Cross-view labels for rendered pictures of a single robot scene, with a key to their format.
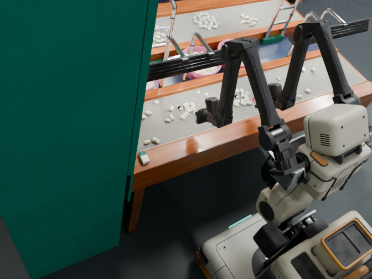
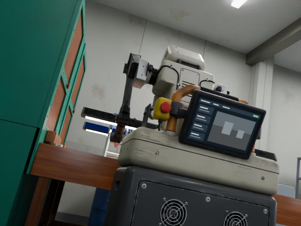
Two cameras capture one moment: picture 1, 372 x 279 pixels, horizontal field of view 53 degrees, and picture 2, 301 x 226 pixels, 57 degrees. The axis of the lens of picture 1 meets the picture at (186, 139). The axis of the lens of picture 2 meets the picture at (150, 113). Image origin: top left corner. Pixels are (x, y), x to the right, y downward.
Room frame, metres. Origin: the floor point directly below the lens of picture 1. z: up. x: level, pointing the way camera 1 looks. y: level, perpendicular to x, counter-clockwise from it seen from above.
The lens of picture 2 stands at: (-0.16, -1.17, 0.63)
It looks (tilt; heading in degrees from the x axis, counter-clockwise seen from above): 15 degrees up; 33
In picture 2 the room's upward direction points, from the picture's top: 12 degrees clockwise
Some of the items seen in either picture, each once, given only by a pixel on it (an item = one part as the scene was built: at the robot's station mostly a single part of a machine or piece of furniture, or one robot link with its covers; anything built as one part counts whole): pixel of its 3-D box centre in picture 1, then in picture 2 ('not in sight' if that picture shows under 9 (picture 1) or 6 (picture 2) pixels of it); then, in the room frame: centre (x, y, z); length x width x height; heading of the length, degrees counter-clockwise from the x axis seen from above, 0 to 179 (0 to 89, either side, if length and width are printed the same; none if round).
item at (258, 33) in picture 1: (208, 46); not in sight; (2.07, 0.05, 0.71); 1.81 x 0.06 x 0.11; 132
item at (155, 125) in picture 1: (249, 96); not in sight; (1.69, -0.29, 0.73); 1.81 x 0.30 x 0.02; 132
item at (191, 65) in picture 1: (195, 60); (123, 121); (1.45, 0.07, 1.08); 0.62 x 0.08 x 0.07; 132
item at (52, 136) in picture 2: not in sight; (53, 139); (1.11, 0.36, 0.83); 0.30 x 0.06 x 0.07; 42
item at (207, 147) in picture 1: (264, 127); (180, 188); (1.54, -0.43, 0.67); 1.81 x 0.12 x 0.19; 132
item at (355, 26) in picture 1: (332, 30); (240, 149); (2.09, -0.65, 1.08); 0.62 x 0.08 x 0.07; 132
